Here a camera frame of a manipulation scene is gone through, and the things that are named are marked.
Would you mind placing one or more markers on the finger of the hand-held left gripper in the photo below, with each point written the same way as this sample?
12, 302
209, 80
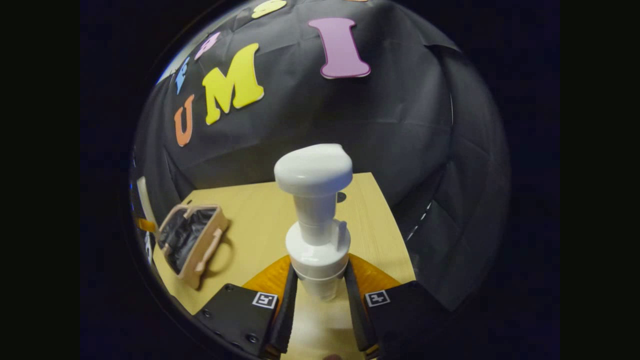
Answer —
146, 225

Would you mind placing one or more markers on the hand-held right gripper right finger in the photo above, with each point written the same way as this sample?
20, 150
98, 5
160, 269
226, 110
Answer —
355, 310

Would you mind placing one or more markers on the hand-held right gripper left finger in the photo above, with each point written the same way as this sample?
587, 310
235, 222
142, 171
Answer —
287, 310

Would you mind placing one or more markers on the beige pink suitcase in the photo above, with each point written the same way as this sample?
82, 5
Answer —
187, 235

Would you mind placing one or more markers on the white pump bottle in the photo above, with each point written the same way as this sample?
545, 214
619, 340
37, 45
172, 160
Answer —
315, 175

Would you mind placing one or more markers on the black backdrop cloth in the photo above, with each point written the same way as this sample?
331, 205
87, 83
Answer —
400, 125

